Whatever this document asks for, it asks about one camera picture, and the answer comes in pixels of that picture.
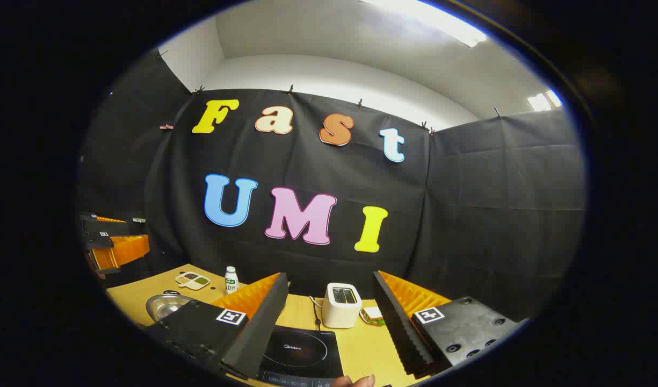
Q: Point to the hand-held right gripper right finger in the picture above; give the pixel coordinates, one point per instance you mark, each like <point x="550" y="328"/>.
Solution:
<point x="398" y="328"/>

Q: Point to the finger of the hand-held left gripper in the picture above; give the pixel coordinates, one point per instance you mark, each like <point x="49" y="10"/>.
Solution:
<point x="111" y="220"/>
<point x="124" y="250"/>

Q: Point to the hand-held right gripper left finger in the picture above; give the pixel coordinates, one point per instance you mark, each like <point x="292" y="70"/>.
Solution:
<point x="261" y="328"/>

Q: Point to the black induction cooktop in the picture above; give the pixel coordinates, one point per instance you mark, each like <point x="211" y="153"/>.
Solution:
<point x="307" y="349"/>

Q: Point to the sandwich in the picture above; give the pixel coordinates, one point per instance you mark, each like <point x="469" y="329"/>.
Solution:
<point x="373" y="313"/>

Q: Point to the white drink bottle green label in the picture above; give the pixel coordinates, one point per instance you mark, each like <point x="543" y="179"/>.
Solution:
<point x="231" y="280"/>

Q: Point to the white toaster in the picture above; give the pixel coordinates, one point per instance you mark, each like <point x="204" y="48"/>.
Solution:
<point x="339" y="314"/>

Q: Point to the divided dish of beans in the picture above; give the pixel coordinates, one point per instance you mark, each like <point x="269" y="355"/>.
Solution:
<point x="192" y="280"/>

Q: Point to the black backdrop cloth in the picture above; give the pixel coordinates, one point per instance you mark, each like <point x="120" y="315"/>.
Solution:
<point x="468" y="215"/>

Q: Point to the small ceiling light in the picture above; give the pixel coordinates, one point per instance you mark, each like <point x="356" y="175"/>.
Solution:
<point x="543" y="100"/>

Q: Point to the long ceiling light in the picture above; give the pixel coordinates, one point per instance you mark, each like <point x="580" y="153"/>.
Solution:
<point x="441" y="21"/>

